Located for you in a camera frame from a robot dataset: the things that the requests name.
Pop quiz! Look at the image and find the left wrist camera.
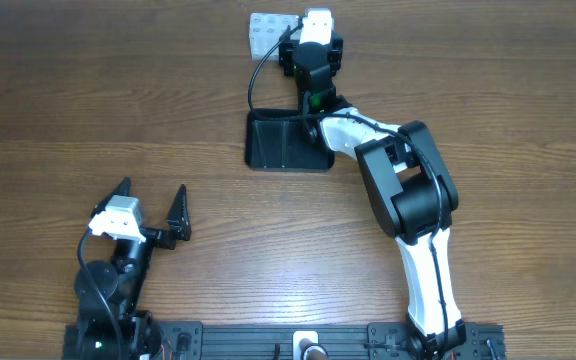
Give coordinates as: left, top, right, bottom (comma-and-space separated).
87, 194, 146, 244

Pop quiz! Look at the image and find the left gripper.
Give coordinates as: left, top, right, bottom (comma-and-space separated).
92, 177, 193, 251

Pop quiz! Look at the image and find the black tray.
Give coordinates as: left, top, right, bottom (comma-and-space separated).
244, 107, 336, 174

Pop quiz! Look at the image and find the white test tube rack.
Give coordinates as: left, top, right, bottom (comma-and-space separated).
248, 11, 303, 62

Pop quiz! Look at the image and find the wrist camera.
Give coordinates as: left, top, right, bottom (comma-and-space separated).
298, 7, 335, 47
87, 194, 146, 244

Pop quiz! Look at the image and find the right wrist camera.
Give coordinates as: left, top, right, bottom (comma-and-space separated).
298, 7, 335, 47

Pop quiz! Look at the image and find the mounting rail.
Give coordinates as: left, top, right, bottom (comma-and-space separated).
62, 320, 507, 360

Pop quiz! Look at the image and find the clear test tube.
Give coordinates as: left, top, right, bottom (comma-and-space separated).
280, 119, 290, 169
253, 119, 269, 169

